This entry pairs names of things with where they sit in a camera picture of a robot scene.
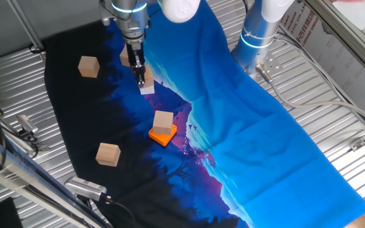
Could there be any grey metal pole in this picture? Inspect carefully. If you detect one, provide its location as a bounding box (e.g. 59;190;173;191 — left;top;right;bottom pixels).
6;0;46;54

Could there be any orange square base block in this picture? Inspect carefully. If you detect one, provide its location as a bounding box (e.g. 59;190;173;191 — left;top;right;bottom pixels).
148;123;178;148

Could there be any white printed panel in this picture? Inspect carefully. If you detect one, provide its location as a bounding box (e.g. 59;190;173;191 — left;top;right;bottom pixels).
279;6;365;125

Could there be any silver camera mount bracket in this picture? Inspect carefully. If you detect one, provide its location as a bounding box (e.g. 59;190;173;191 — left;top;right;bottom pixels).
23;131;49;153

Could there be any grey hose with metal connector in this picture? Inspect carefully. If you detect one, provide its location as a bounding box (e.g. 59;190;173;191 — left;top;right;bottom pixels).
255;64;365;127

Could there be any silver depth camera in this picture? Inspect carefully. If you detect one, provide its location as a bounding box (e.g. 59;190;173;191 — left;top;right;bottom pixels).
15;113;40;136
63;176;108;202

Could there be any aluminium frame beam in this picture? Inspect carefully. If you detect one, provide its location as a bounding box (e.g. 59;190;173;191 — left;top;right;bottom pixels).
0;128;113;228
302;0;365;85

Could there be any black camera cable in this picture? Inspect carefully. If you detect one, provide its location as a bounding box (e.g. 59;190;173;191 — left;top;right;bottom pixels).
101;193;139;228

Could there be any Rubik's cube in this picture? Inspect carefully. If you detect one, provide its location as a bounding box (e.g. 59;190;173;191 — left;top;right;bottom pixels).
139;84;156;96

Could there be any blue mountain print cloth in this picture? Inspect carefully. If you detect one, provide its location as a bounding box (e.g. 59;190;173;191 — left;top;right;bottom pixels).
42;0;365;228

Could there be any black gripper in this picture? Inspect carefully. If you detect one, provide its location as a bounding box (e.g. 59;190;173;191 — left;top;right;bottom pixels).
125;41;147;89

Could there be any light wooden cube block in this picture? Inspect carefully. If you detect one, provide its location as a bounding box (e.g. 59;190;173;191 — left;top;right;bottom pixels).
77;55;101;79
94;142;122;168
119;46;131;68
137;65;155;89
152;110;174;136

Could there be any black flat device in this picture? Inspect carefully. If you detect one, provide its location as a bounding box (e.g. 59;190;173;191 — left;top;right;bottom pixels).
0;196;23;228

